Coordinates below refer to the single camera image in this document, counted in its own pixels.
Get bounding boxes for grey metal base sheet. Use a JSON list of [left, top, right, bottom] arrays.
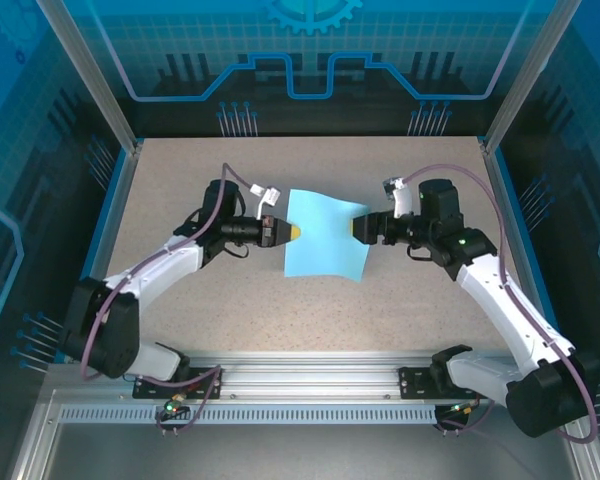
[[42, 422, 581, 480]]

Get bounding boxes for aluminium base beam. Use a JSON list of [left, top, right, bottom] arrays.
[[45, 350, 581, 404]]

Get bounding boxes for aluminium and blue side rail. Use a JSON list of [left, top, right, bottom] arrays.
[[62, 139, 142, 364], [482, 143, 571, 364]]

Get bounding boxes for aluminium frame post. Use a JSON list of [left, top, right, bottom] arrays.
[[34, 0, 144, 156], [482, 0, 581, 154]]

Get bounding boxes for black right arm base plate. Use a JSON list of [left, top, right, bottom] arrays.
[[398, 366, 492, 401]]

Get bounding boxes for slotted grey cable duct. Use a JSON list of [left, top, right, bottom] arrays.
[[59, 405, 439, 425]]

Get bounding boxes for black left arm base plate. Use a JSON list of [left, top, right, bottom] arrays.
[[132, 367, 225, 401]]

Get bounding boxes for aluminium lower frame rail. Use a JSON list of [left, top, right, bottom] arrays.
[[9, 389, 64, 480], [559, 399, 600, 480]]

